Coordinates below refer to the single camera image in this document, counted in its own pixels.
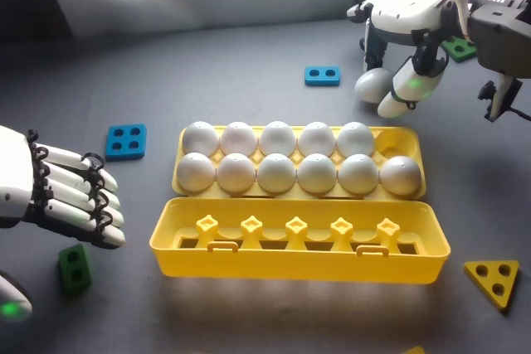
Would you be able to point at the green two-hole rectangular block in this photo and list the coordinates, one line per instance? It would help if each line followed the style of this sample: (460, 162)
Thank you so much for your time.
(76, 265)

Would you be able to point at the yellow egg tray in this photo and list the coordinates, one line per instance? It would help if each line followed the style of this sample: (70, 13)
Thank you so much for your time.
(290, 267)

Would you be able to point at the blue four-hole square block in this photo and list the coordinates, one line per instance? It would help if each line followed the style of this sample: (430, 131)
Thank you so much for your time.
(125, 139)

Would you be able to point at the blue two-hole block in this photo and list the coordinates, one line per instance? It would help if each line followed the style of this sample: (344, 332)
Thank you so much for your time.
(322, 74)

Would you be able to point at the grey table cloth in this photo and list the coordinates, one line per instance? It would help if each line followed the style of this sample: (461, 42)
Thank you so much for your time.
(249, 80)

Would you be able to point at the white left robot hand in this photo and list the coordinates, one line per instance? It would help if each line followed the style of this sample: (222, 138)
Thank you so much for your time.
(16, 180)

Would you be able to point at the yellow three-hole triangle block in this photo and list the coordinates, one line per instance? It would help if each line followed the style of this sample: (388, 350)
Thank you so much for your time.
(491, 277)

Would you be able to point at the green holed toy block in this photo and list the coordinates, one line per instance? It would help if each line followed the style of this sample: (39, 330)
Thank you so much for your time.
(458, 55)

